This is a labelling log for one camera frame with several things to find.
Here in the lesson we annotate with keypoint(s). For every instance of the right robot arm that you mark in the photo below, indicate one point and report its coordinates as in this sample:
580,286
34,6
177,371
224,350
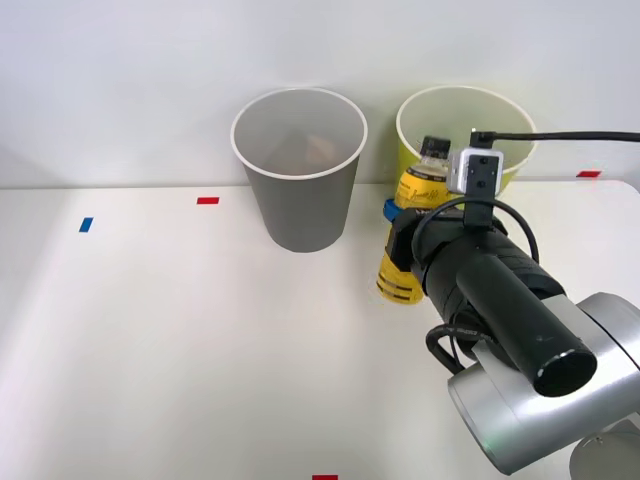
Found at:
505,300

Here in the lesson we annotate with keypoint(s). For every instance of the pale grey wrist camera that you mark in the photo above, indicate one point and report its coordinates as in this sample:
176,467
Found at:
475,171

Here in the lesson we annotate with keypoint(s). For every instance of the yellow-green plastic waste bin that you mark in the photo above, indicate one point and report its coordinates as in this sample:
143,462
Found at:
450,112

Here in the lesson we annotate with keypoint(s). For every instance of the yellow plastic bottle black cap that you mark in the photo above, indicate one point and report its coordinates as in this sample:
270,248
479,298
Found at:
400,287

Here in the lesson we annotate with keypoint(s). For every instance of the grey plastic waste bin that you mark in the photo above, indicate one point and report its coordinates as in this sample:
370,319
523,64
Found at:
305,210

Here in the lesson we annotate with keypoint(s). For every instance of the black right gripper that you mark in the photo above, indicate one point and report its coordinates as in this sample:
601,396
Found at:
450,225

